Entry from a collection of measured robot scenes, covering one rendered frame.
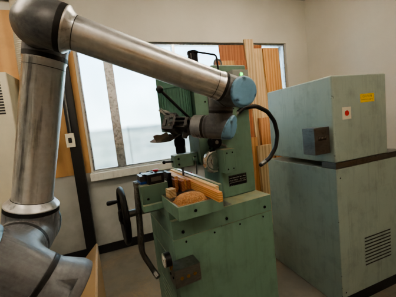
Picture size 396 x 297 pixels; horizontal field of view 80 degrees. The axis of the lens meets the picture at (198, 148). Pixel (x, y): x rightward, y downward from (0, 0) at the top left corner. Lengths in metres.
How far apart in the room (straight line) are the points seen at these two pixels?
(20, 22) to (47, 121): 0.26
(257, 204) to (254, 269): 0.35
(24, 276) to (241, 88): 0.72
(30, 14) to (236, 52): 2.57
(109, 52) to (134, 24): 2.19
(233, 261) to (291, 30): 3.05
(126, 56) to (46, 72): 0.25
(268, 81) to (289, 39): 0.74
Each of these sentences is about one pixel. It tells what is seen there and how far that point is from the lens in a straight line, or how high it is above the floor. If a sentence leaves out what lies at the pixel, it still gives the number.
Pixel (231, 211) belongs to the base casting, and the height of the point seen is 0.77.
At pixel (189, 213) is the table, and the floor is 0.86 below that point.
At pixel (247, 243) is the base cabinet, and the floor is 0.57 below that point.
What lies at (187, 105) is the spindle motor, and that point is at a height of 1.32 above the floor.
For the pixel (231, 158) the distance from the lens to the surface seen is 1.22.
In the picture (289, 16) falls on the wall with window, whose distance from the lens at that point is 3.75.
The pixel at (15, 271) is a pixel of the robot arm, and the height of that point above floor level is 0.93.
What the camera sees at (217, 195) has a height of 0.93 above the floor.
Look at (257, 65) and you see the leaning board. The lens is 3.15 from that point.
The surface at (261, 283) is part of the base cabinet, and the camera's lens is 1.54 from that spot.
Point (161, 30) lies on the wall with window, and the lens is 2.89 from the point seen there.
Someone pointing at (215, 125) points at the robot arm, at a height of 1.21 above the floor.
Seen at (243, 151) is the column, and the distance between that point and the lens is 1.37.
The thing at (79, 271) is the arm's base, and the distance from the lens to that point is 0.77.
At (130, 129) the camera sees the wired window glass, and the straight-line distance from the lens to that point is 2.69.
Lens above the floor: 1.22
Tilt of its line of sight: 6 degrees down
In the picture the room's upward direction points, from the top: 6 degrees counter-clockwise
